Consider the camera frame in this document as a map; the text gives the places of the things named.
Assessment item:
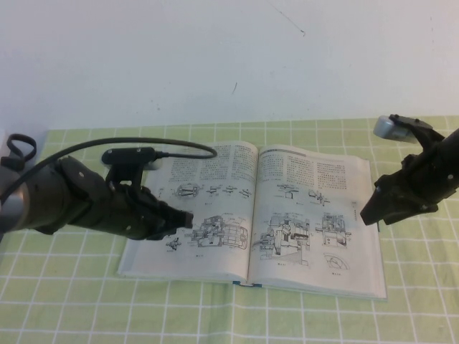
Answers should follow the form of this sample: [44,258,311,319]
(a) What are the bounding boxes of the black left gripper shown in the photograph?
[87,178,194,242]

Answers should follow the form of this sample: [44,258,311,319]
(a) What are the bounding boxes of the technical book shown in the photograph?
[116,141,389,301]

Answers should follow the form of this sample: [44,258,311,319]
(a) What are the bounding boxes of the black left camera bracket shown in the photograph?
[101,145,157,191]

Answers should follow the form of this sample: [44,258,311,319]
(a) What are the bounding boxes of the green checkered tablecloth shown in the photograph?
[0,116,459,344]

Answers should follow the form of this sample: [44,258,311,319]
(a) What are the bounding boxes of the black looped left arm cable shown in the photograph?
[0,133,38,170]

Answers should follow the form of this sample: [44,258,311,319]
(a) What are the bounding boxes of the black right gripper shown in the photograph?
[359,150,441,226]

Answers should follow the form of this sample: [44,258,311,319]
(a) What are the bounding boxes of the black right camera bracket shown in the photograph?
[389,113,446,157]

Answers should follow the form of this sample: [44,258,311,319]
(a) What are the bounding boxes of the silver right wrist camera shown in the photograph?
[372,114,417,145]

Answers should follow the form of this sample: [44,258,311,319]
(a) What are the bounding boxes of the black camera bracket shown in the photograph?
[389,113,446,157]
[101,145,157,191]

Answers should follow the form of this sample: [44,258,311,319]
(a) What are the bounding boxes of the black left camera cable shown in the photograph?
[0,137,219,201]

